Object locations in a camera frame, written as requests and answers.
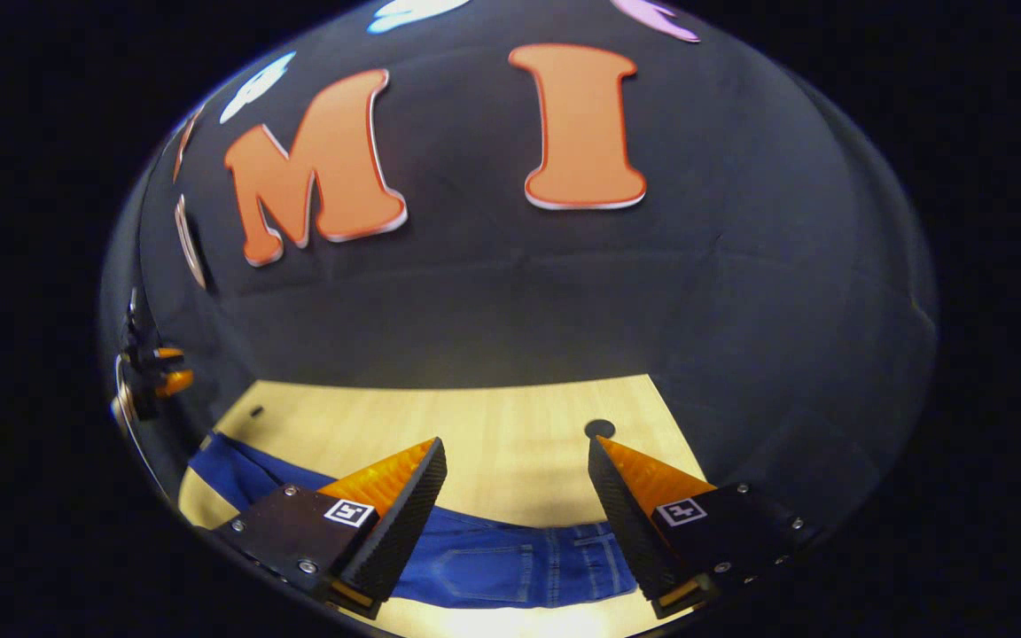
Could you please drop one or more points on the black backdrop cloth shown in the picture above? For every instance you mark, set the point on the black backdrop cloth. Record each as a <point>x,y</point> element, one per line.
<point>475,292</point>

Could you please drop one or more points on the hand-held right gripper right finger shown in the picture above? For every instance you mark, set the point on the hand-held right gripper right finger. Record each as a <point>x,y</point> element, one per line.
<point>626,532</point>

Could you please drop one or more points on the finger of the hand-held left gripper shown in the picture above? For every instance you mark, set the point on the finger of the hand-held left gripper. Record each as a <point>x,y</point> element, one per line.
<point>169,354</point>
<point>175,383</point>

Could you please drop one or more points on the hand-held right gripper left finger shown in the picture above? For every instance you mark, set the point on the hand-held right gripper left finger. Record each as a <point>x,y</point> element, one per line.
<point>404,523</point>

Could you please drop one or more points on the blue denim jeans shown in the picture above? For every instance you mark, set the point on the blue denim jeans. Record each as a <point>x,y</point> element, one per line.
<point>493,563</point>

